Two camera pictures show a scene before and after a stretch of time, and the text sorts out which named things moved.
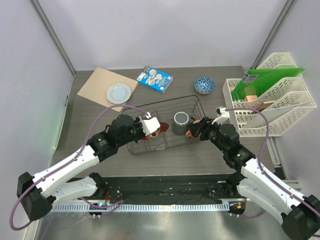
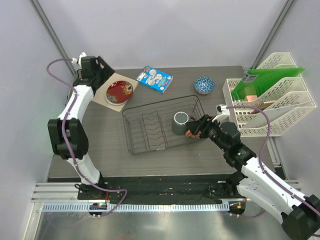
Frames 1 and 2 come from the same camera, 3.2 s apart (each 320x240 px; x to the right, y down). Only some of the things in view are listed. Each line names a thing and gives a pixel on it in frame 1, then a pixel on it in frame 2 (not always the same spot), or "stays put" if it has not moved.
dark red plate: (164, 126) → (119, 92)
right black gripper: (203, 126) stays put
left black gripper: (136, 122) → (107, 71)
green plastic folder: (255, 82) stays put
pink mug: (188, 133) stays put
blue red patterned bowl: (204, 85) stays put
